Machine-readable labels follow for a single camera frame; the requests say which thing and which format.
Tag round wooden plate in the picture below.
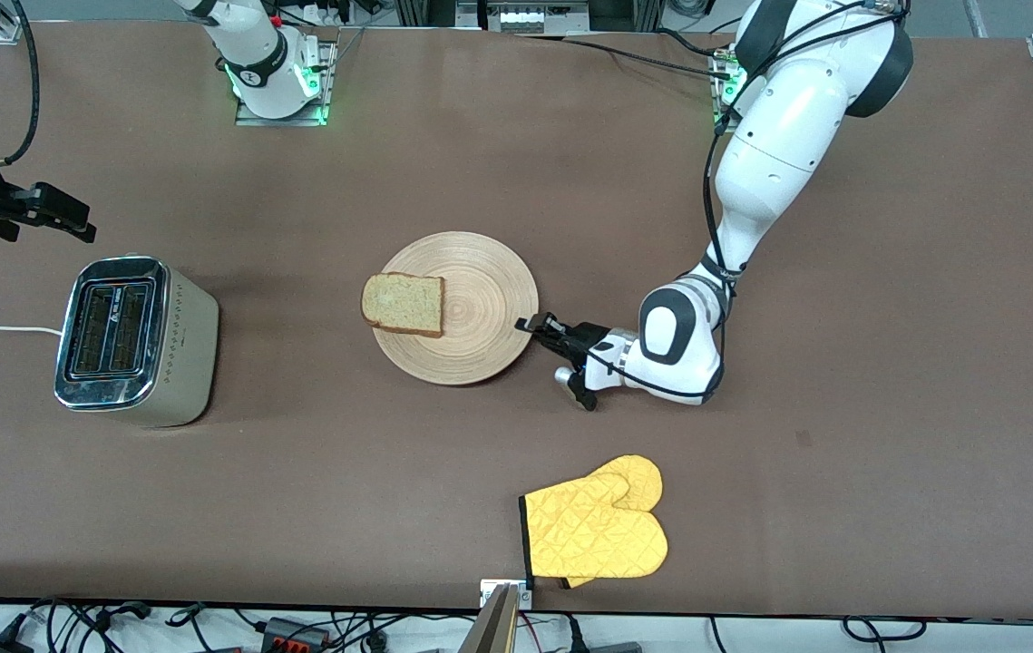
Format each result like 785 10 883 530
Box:
372 231 540 386

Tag slice of brown bread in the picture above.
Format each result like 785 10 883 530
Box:
361 272 446 339

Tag silver two-slot toaster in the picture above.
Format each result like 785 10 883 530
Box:
54 255 220 428

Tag yellow quilted oven mitt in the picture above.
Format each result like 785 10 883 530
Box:
519 472 668 582
561 454 664 590

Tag white power strip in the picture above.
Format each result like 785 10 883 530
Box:
480 0 590 35

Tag black power adapter red buttons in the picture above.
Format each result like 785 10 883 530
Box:
262 617 331 653

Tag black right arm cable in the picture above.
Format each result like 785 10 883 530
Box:
0 0 42 170

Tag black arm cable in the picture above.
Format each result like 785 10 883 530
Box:
0 0 42 170
584 0 911 400

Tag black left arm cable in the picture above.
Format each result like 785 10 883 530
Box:
584 0 911 400

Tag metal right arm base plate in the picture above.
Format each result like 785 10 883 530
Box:
235 36 336 128

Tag small metal edge bracket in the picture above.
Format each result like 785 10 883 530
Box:
480 579 535 610

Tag thin black table cable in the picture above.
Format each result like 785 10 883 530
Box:
516 30 736 79

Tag tan camera mount bar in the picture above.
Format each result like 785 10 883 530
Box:
459 583 521 653

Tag black looped floor cable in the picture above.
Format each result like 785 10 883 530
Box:
843 616 927 644

